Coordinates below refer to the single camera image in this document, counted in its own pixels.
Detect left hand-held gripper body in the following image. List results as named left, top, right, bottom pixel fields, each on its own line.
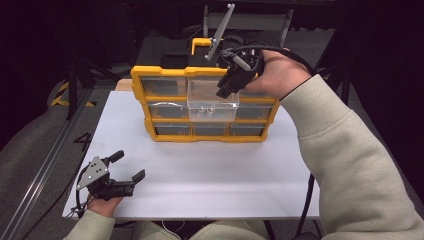
left=75, top=155, right=136, bottom=202

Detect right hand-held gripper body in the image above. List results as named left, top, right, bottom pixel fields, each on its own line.
left=204, top=3, right=265, bottom=77

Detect clear plastic drawer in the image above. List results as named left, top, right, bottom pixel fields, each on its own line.
left=187, top=77, right=240, bottom=123

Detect yellow drawer organizer cabinet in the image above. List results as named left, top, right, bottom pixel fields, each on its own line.
left=130, top=65, right=281, bottom=144

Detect person's left hand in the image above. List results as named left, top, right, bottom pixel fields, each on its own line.
left=87, top=196, right=124, bottom=218

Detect person's right hand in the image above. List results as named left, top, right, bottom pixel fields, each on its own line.
left=244, top=49, right=313, bottom=100

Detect set of clear organizer drawers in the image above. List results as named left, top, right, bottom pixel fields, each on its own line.
left=139, top=75, right=276, bottom=137

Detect wooden board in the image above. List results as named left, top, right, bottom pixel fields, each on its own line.
left=114, top=78, right=135, bottom=92

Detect black metal stand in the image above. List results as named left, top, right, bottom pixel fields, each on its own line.
left=64, top=56, right=101, bottom=121

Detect person's legs beige pants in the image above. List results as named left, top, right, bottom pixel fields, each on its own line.
left=131, top=219, right=272, bottom=240

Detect grey cable plug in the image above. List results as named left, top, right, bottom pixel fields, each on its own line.
left=232, top=54, right=252, bottom=72

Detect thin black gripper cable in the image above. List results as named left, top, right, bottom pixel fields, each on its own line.
left=64, top=166, right=91, bottom=218

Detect grey metal frame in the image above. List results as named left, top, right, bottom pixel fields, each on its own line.
left=202, top=4, right=294, bottom=48

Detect thin white cable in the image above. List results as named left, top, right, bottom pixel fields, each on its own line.
left=161, top=220, right=185, bottom=235

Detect aluminium floor rail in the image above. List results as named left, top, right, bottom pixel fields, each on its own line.
left=0, top=89, right=95, bottom=240

